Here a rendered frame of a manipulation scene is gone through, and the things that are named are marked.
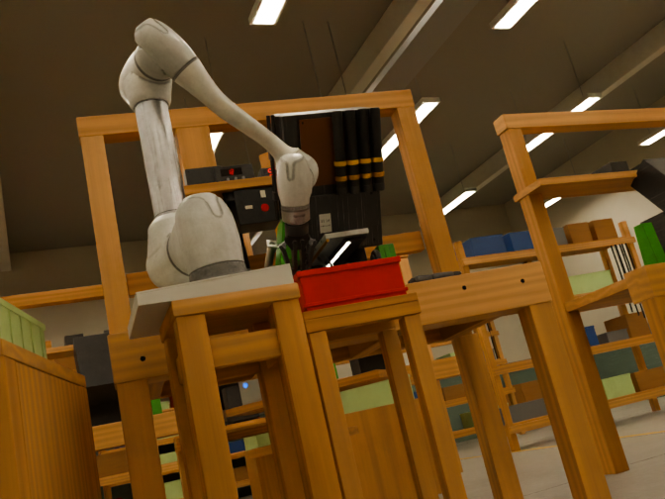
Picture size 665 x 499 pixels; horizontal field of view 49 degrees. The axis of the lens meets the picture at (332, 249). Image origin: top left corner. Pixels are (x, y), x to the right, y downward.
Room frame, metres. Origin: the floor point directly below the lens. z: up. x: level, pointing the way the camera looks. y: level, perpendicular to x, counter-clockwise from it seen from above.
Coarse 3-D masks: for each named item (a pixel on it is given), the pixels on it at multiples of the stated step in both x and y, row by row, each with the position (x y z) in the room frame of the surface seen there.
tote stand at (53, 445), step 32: (0, 352) 1.42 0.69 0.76; (32, 352) 1.61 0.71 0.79; (0, 384) 1.42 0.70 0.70; (32, 384) 1.59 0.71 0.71; (64, 384) 1.86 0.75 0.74; (0, 416) 1.42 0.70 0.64; (32, 416) 1.56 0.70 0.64; (64, 416) 1.82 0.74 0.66; (0, 448) 1.42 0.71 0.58; (32, 448) 1.54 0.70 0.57; (64, 448) 1.79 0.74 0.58; (0, 480) 1.42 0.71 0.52; (32, 480) 1.51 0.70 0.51; (64, 480) 1.75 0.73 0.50; (96, 480) 2.06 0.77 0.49
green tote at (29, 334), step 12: (0, 300) 1.71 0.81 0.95; (0, 312) 1.71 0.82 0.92; (12, 312) 1.80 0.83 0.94; (24, 312) 1.89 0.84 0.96; (0, 324) 1.70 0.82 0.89; (12, 324) 1.79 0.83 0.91; (24, 324) 1.89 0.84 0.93; (36, 324) 1.98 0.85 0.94; (0, 336) 1.68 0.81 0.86; (12, 336) 1.77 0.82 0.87; (24, 336) 1.88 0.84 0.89; (36, 336) 1.98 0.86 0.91; (24, 348) 1.85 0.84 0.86; (36, 348) 1.97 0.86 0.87
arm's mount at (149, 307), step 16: (240, 272) 1.77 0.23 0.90; (256, 272) 1.78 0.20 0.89; (272, 272) 1.80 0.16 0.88; (288, 272) 1.81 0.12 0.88; (160, 288) 1.69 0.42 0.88; (176, 288) 1.71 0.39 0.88; (192, 288) 1.72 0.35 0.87; (208, 288) 1.73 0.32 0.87; (224, 288) 1.75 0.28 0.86; (240, 288) 1.76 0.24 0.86; (144, 304) 1.68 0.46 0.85; (160, 304) 1.71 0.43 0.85; (144, 320) 1.84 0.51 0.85; (160, 320) 1.88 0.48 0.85; (144, 336) 2.04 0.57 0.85
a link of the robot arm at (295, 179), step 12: (288, 156) 2.08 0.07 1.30; (300, 156) 2.08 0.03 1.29; (288, 168) 2.07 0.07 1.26; (300, 168) 2.08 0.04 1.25; (288, 180) 2.09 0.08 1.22; (300, 180) 2.09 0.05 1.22; (312, 180) 2.16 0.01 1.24; (288, 192) 2.11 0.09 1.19; (300, 192) 2.11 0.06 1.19; (288, 204) 2.13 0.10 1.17; (300, 204) 2.14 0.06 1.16
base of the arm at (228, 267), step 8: (216, 264) 1.83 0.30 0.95; (224, 264) 1.83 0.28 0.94; (232, 264) 1.84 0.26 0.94; (240, 264) 1.87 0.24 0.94; (200, 272) 1.83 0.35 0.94; (208, 272) 1.83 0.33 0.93; (216, 272) 1.82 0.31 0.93; (224, 272) 1.83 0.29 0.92; (232, 272) 1.84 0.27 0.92; (192, 280) 1.85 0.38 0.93
